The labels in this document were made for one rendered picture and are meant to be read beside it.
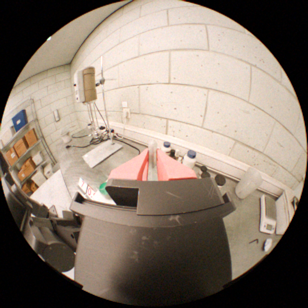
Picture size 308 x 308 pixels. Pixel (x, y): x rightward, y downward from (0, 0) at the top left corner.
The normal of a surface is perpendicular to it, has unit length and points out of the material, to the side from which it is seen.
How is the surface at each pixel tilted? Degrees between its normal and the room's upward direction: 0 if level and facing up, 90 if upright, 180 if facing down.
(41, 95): 90
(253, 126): 90
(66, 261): 77
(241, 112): 90
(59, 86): 90
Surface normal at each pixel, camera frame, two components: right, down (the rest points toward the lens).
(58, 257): 0.98, -0.15
